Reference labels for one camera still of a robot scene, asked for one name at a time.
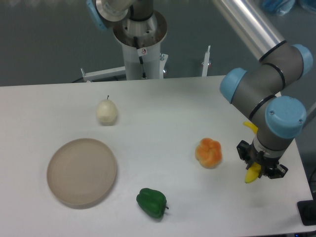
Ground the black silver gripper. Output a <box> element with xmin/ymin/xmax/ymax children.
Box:
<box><xmin>237</xmin><ymin>135</ymin><xmax>288</xmax><ymax>179</ymax></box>

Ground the yellow banana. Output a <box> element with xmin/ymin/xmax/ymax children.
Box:
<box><xmin>243</xmin><ymin>121</ymin><xmax>261</xmax><ymax>184</ymax></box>

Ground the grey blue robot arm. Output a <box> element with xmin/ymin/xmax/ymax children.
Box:
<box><xmin>86</xmin><ymin>0</ymin><xmax>315</xmax><ymax>179</ymax></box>

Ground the beige round plate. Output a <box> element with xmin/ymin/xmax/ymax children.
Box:
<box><xmin>46</xmin><ymin>138</ymin><xmax>118</xmax><ymax>209</ymax></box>

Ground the orange knotted bread roll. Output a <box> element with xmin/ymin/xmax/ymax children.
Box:
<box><xmin>195</xmin><ymin>138</ymin><xmax>222</xmax><ymax>168</ymax></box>

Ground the black device at edge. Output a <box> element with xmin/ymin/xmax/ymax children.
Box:
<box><xmin>297</xmin><ymin>200</ymin><xmax>316</xmax><ymax>226</ymax></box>

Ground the grey table leg strut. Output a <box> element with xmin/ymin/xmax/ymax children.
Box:
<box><xmin>303</xmin><ymin>102</ymin><xmax>316</xmax><ymax>128</ymax></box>

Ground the green bell pepper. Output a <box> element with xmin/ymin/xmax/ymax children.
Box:
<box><xmin>136</xmin><ymin>188</ymin><xmax>169</xmax><ymax>219</ymax></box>

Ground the blue plastic bag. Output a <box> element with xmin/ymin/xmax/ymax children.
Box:
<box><xmin>259</xmin><ymin>0</ymin><xmax>296</xmax><ymax>16</ymax></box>

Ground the white pear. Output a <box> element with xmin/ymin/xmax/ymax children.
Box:
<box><xmin>96</xmin><ymin>95</ymin><xmax>118</xmax><ymax>125</ymax></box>

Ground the white right table bracket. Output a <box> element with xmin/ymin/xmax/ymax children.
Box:
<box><xmin>201</xmin><ymin>45</ymin><xmax>211</xmax><ymax>77</ymax></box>

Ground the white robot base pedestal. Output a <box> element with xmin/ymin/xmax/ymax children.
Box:
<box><xmin>113</xmin><ymin>11</ymin><xmax>167</xmax><ymax>80</ymax></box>

